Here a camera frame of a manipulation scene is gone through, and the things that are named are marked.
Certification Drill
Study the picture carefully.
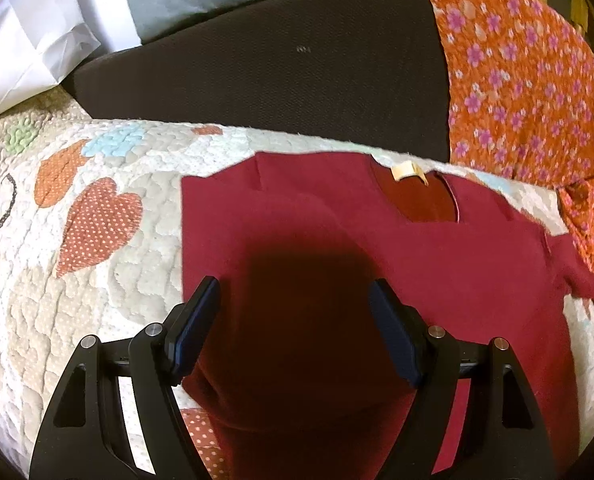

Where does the dark red shirt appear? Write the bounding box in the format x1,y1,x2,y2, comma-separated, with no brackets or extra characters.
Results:
181,152,594,480

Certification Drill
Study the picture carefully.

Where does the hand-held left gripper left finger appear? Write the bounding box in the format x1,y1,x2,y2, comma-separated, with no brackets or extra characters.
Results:
30,276,223,480

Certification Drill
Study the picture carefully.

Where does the heart patterned quilt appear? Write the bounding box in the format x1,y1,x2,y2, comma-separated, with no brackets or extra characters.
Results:
0,87,594,480

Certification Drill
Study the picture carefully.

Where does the white paper bag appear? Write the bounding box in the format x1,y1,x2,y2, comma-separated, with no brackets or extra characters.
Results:
0,0,103,126

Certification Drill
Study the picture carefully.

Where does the dark brown cushion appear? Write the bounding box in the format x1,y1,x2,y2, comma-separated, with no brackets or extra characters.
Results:
62,0,452,163

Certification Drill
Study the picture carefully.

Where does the orange floral cloth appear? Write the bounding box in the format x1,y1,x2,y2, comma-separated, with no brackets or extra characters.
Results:
399,0,594,311

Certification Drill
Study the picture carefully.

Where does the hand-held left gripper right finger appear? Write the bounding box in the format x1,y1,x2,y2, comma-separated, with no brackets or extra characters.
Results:
368,277,560,480

